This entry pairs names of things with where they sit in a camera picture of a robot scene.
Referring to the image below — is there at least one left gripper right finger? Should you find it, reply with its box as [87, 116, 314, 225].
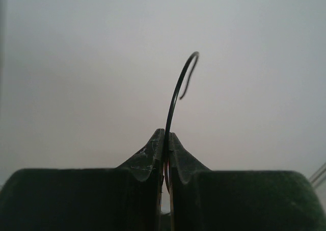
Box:
[169, 133, 325, 230]

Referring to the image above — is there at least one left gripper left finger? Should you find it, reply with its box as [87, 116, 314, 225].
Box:
[1, 129, 165, 230]

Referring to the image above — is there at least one black wire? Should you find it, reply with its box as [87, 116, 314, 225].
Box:
[164, 51, 200, 191]

